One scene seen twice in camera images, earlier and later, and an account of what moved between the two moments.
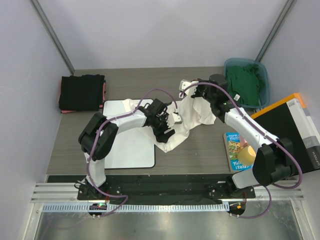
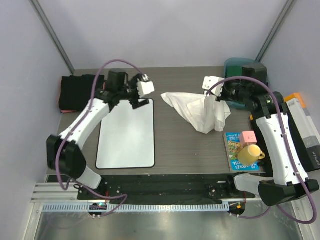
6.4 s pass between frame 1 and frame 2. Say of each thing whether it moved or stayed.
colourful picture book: stayed
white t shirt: moved
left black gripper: moved
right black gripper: moved
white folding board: stayed
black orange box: stayed
